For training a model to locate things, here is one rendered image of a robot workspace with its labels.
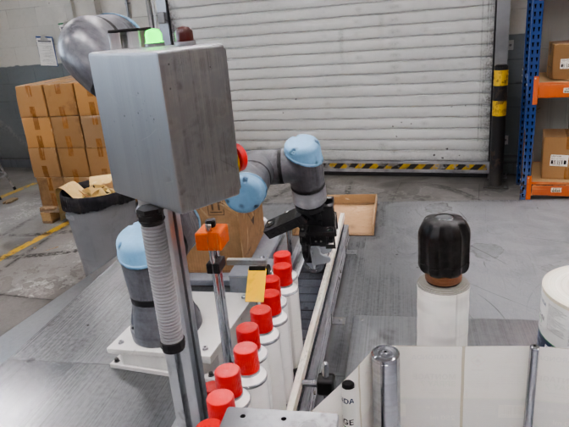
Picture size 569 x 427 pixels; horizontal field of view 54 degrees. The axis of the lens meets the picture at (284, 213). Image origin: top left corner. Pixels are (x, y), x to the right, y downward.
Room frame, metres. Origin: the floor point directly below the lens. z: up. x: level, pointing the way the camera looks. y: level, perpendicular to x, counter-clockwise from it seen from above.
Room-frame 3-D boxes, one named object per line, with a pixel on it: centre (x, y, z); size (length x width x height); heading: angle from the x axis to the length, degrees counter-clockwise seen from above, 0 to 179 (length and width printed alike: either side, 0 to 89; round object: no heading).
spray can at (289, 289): (0.90, 0.01, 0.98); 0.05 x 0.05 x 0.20
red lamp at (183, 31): (0.71, 0.10, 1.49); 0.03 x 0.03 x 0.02
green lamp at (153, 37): (0.76, 0.15, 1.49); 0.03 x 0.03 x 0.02
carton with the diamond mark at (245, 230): (1.54, 0.21, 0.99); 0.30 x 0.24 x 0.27; 170
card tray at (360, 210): (1.78, -0.18, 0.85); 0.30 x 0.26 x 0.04; 167
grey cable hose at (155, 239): (0.67, 0.17, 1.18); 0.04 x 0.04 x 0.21
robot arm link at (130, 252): (1.06, 0.28, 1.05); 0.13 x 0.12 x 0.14; 171
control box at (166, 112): (0.72, 0.14, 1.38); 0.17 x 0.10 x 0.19; 43
